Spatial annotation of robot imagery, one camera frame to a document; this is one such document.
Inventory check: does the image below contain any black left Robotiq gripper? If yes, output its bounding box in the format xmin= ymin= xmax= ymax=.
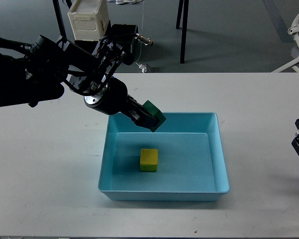
xmin=84 ymin=78 xmax=155 ymax=128

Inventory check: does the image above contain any green wooden block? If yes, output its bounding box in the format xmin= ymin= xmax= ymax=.
xmin=143 ymin=100 xmax=166 ymax=132

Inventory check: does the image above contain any yellow wooden block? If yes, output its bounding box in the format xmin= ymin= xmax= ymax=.
xmin=140 ymin=148 xmax=158 ymax=172

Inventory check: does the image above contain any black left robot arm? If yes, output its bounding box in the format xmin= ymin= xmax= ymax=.
xmin=0 ymin=36 xmax=165 ymax=131

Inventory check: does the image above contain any white power adapter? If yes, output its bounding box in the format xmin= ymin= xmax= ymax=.
xmin=138 ymin=64 xmax=154 ymax=73

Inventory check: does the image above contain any light blue plastic tray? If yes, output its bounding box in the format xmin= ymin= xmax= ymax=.
xmin=98 ymin=113 xmax=230 ymax=202

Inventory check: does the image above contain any dark open plastic bin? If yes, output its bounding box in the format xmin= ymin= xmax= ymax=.
xmin=110 ymin=24 xmax=138 ymax=53

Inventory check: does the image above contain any cream plastic crate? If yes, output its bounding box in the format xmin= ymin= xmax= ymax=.
xmin=68 ymin=0 xmax=110 ymax=41

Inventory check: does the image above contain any black table leg right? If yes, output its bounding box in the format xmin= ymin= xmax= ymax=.
xmin=175 ymin=0 xmax=189 ymax=64

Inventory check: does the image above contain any black table leg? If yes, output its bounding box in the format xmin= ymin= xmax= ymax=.
xmin=175 ymin=0 xmax=189 ymax=64
xmin=52 ymin=0 xmax=66 ymax=37

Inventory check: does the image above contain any black table leg left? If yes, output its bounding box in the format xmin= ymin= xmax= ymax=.
xmin=52 ymin=0 xmax=66 ymax=37

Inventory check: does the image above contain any white hanging cable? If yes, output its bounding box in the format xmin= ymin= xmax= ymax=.
xmin=135 ymin=0 xmax=145 ymax=67

